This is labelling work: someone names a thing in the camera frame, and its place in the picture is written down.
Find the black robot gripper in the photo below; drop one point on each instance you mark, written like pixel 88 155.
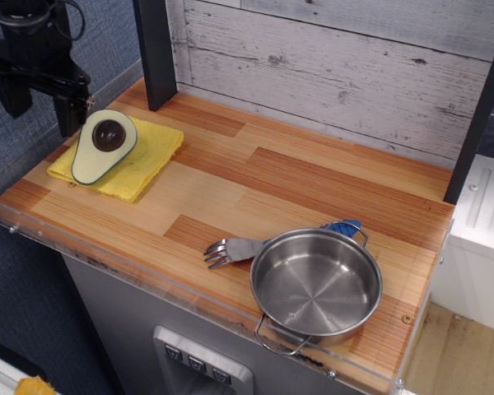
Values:
pixel 42 62

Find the toy avocado half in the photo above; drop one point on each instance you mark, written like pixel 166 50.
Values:
pixel 105 139

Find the stainless steel pot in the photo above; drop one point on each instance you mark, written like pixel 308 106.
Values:
pixel 317 285

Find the yellow folded cloth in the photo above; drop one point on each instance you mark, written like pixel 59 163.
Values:
pixel 122 173

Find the grey toy cabinet front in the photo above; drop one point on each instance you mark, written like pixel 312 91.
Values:
pixel 125 309

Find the silver dispenser button panel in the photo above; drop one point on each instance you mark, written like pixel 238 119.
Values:
pixel 191 368

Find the clear acrylic edge guard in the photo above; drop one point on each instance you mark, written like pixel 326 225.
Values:
pixel 247 171

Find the white ridged side counter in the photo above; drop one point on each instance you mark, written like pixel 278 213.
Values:
pixel 463 281

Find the left black upright post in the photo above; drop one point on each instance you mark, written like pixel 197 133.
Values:
pixel 156 51

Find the black upright post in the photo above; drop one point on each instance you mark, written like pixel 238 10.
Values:
pixel 156 51
pixel 472 140

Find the blue handled metal fork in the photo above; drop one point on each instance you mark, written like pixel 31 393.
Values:
pixel 233 250

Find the right black upright post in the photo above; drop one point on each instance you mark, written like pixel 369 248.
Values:
pixel 472 140

